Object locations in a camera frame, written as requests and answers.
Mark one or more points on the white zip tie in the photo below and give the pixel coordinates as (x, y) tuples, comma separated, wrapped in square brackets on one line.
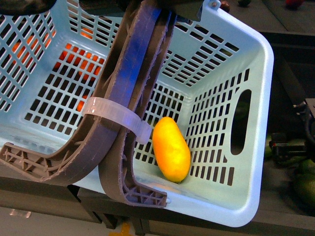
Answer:
[(119, 114)]

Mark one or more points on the brown basket handle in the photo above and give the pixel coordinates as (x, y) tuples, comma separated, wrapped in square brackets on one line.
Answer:
[(128, 78)]

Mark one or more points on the light blue plastic basket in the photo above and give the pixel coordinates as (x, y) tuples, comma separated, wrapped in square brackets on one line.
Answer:
[(214, 82)]

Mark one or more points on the yellow mango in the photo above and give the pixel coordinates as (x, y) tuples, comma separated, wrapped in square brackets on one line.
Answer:
[(171, 150)]

